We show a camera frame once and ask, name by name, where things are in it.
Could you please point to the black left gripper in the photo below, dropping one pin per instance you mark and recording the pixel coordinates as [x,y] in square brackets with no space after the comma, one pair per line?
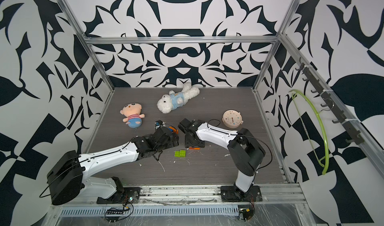
[172,143]

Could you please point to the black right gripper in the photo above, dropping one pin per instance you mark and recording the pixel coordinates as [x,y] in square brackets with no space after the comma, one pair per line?
[186,144]

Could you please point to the lime green 2x2 lego brick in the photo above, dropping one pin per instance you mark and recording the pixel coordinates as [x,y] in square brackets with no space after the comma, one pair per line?
[182,153]

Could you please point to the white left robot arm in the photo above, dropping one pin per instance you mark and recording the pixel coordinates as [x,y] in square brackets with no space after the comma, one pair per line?
[73,174]

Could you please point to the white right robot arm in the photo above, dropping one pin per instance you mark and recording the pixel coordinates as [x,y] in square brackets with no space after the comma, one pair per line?
[244,149]

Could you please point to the white teddy bear blue shirt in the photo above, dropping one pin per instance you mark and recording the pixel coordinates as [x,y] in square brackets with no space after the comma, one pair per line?
[173,100]

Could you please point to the plush doll striped shirt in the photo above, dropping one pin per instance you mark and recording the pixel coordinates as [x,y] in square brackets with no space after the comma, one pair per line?
[133,116]

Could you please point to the pink round toy clock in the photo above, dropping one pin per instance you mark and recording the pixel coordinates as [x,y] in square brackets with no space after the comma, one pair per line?
[232,119]

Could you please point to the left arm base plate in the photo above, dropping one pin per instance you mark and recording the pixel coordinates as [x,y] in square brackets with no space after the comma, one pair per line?
[130,195]

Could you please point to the white slotted cable duct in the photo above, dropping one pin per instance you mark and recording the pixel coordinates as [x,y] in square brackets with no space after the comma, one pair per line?
[143,211]

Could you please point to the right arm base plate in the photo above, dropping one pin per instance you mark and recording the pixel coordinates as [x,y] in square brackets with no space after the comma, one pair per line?
[233,194]

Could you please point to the black wall hook rack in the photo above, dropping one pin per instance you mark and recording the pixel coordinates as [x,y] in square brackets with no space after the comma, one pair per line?
[330,103]

